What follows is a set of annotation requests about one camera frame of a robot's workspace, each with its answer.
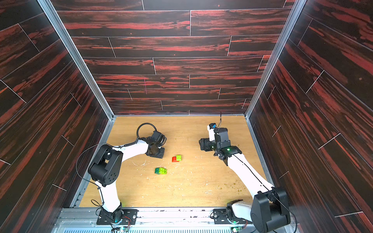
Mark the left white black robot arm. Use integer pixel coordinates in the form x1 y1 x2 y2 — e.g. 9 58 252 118
88 131 167 224

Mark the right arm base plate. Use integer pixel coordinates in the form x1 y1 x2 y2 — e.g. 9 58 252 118
210 208 252 225

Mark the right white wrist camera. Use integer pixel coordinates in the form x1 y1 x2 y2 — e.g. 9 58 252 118
207 123 217 141

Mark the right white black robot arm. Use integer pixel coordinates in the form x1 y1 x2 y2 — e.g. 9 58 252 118
199 123 291 233

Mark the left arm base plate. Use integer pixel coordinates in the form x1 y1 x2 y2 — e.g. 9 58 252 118
96 208 138 226

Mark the aluminium front rail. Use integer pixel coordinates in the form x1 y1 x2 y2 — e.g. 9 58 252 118
52 206 301 233

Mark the left black cable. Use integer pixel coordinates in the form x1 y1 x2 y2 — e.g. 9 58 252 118
136 122 158 140

